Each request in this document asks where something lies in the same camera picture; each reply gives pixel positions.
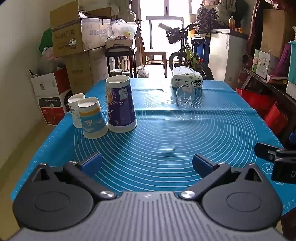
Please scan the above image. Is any small white paper cup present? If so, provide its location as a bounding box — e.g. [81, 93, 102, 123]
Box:
[67, 93, 86, 128]

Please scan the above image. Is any large purple paper cup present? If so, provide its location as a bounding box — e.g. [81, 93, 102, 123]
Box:
[105, 75, 137, 133]

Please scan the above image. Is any large printed cardboard box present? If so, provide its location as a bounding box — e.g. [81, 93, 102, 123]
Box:
[51, 17, 110, 58]

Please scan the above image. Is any wooden chair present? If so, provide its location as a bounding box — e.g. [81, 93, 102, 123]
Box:
[137, 19, 168, 78]

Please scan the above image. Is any dark side shelf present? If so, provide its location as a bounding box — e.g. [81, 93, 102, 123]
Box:
[241, 67, 296, 149]

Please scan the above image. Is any open-flap cardboard box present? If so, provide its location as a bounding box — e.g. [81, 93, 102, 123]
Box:
[50, 0, 112, 29]

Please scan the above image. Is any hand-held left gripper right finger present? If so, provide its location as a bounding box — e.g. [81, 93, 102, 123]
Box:
[179, 153, 264, 201]

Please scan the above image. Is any white tissue box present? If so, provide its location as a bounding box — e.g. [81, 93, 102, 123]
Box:
[171, 67, 203, 89]

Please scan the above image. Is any plain brown cardboard box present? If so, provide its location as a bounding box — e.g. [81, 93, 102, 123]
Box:
[65, 46, 110, 95]

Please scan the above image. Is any tall brown cardboard box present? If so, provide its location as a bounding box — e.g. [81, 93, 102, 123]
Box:
[260, 9, 296, 59]

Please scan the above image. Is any pink and white plastic bag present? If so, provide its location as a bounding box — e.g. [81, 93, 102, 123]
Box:
[41, 46, 57, 68]

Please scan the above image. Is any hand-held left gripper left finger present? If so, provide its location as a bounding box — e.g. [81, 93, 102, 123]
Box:
[32, 152, 117, 202]

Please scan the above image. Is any clear plastic bag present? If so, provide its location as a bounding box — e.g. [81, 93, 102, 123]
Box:
[110, 19, 138, 40]

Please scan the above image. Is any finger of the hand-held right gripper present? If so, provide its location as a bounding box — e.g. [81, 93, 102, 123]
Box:
[254, 142, 286, 162]

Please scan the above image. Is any floral cloth bag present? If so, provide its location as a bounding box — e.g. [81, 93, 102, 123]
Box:
[196, 6, 232, 36]

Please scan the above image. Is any green bag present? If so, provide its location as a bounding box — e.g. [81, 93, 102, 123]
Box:
[39, 27, 53, 54]

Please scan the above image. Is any white and red cardboard box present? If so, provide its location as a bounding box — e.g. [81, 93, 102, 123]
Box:
[31, 67, 73, 127]

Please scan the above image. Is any green bicycle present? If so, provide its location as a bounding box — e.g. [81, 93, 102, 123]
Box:
[158, 22, 214, 80]

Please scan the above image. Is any blue silicone mat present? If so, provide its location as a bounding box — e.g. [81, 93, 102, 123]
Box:
[11, 77, 288, 217]

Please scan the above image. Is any blue and orange paper cup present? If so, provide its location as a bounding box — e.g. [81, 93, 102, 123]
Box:
[77, 97, 109, 139]

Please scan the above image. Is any teal plastic container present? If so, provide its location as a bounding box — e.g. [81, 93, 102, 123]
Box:
[287, 40, 296, 82]

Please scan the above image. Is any green and white box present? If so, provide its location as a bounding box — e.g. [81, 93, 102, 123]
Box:
[251, 49, 271, 80]

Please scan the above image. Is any pink plastic basket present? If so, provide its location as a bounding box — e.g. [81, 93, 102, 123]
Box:
[278, 44, 291, 70]

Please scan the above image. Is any white chest freezer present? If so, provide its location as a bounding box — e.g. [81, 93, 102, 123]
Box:
[209, 29, 248, 90]

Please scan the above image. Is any clear glass cup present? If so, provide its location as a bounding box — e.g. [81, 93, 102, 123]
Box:
[176, 85, 195, 110]

